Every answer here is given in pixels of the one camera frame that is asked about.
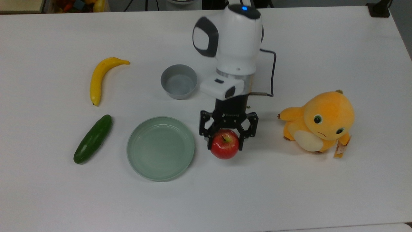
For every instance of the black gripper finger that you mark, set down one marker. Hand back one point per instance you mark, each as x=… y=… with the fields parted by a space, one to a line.
x=206 y=127
x=249 y=130

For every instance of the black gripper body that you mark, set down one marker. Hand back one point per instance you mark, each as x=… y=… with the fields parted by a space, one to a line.
x=230 y=111

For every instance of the red apple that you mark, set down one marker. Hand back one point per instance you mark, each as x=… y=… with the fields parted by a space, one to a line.
x=224 y=147

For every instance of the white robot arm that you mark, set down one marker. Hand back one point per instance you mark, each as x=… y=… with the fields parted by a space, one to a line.
x=236 y=42

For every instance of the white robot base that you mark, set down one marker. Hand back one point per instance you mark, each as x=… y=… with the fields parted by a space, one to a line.
x=183 y=4

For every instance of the grey bowl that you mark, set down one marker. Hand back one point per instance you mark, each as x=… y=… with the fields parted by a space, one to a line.
x=179 y=82

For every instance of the pale green plate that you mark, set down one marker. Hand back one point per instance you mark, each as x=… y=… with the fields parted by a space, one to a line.
x=160 y=149

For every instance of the orange plush toy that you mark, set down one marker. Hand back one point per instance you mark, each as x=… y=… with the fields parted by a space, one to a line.
x=325 y=119

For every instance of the green cucumber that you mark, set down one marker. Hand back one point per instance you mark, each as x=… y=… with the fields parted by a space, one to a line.
x=93 y=139

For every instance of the yellow banana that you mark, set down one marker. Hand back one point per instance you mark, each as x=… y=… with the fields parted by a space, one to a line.
x=96 y=80

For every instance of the black table clamp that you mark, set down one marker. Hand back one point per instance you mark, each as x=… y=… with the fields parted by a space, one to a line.
x=379 y=9

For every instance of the box of colourful toys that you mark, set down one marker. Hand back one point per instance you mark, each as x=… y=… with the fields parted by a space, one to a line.
x=77 y=5

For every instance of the wooden board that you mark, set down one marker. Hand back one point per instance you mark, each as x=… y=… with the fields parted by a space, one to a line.
x=20 y=5

